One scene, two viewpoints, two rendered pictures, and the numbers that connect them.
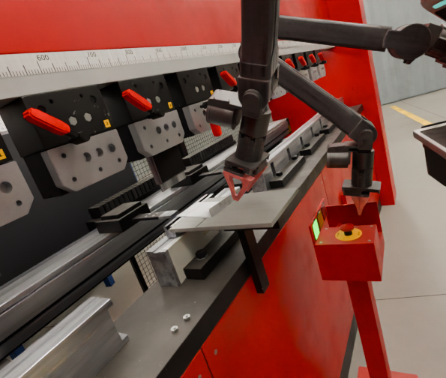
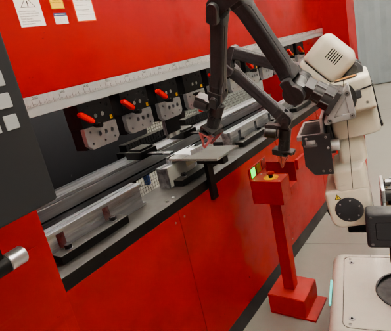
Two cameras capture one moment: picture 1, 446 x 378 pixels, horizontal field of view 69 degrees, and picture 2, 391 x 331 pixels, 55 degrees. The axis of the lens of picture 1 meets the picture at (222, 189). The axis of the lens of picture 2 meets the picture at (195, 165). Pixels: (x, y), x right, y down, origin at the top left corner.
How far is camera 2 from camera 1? 0.92 m
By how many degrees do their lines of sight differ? 5
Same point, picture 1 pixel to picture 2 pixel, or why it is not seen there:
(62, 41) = (133, 67)
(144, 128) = (162, 106)
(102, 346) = (135, 201)
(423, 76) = not seen: outside the picture
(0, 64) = (113, 81)
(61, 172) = (128, 125)
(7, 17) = (117, 61)
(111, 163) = (146, 123)
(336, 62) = not seen: hidden behind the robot
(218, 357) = (185, 219)
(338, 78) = not seen: hidden behind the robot
